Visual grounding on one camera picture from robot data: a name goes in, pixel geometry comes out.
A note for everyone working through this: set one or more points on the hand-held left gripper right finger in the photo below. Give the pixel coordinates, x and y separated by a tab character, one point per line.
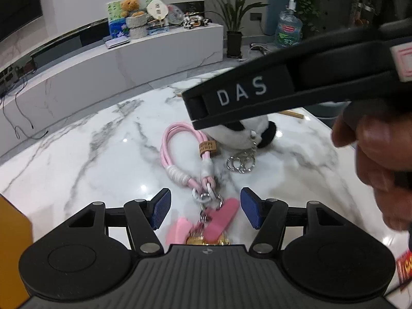
251	207

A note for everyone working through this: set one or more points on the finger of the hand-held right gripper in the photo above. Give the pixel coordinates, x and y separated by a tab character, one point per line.
194	106

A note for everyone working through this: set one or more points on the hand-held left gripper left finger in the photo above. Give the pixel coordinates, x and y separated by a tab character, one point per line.
161	207

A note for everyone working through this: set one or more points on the white marble desktop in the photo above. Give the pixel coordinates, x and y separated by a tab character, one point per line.
96	154

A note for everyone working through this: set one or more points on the person's right hand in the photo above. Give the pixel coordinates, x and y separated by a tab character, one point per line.
379	148

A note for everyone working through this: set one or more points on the gold clear charm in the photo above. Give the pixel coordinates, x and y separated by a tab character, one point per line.
196	238

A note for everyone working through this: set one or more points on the large clear water jug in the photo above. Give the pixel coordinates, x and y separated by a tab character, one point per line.
288	29

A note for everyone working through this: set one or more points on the green leafy climbing plant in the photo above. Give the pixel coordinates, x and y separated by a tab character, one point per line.
304	0

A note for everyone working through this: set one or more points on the potted green plant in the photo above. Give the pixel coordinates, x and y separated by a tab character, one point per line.
234	45

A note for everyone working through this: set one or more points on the white marble tv stand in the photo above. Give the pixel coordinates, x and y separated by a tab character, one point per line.
128	61

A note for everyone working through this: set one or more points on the black white checkered ornaments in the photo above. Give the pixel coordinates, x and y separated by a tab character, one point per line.
196	22

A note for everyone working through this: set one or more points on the small blue box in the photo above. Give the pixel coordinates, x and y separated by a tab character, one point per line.
158	30

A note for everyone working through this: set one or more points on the grey knitted basket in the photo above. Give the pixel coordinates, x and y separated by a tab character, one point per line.
138	32
136	21

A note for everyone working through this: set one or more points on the round decorative plate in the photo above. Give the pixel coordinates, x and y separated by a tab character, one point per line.
175	14

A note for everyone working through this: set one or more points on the pale purple notebook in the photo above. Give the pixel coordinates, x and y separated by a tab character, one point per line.
116	42

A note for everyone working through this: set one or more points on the white round hand fan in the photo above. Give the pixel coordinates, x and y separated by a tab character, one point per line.
157	9

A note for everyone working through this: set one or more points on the blue tissue box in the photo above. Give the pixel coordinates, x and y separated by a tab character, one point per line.
117	29

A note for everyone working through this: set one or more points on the brown teddy bear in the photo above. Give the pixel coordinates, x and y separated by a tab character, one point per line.
130	5

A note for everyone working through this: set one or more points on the orange cardboard box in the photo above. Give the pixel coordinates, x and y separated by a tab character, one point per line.
13	247

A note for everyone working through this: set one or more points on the red yellow packet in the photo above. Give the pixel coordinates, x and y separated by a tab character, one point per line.
407	267

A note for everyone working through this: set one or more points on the black television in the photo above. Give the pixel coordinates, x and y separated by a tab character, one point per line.
16	3

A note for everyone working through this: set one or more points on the wall socket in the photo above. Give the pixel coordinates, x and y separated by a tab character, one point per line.
256	16

